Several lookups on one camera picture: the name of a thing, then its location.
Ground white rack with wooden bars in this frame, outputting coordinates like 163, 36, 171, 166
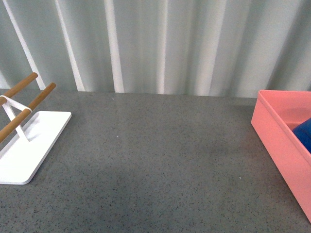
0, 72, 72, 185

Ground pink plastic box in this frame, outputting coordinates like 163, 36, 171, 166
251, 90, 311, 218

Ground blue microfiber cloth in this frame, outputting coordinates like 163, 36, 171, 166
293, 118, 311, 152

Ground white curtain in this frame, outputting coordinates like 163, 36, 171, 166
0, 0, 311, 97

